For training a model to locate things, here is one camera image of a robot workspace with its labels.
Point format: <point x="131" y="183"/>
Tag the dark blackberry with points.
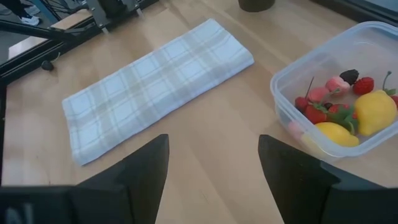
<point x="349" y="76"/>

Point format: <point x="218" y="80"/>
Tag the potted plant in black pot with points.
<point x="256" y="4"/>

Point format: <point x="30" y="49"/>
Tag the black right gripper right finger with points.
<point x="298" y="186"/>

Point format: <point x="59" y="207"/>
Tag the yellow lemon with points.
<point x="337" y="134"/>
<point x="374" y="112"/>

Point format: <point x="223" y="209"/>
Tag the small red cherry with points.
<point x="301" y="103"/>

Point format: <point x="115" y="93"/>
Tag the clear plastic tupperware container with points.
<point x="357" y="40"/>

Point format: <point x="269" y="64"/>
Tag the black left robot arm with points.
<point x="112" y="4"/>

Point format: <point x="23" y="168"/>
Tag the dark cherry with stem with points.
<point x="47" y="65"/>

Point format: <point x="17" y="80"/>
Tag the red strawberry with green leaves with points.
<point x="340" y="113"/>

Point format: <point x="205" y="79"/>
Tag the plaid folded dish towel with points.
<point x="155" y="87"/>

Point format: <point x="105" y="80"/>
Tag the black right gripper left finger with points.
<point x="140" y="186"/>

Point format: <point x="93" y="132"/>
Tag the pink fruit piece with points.
<point x="317" y="94"/>
<point x="337" y="84"/>

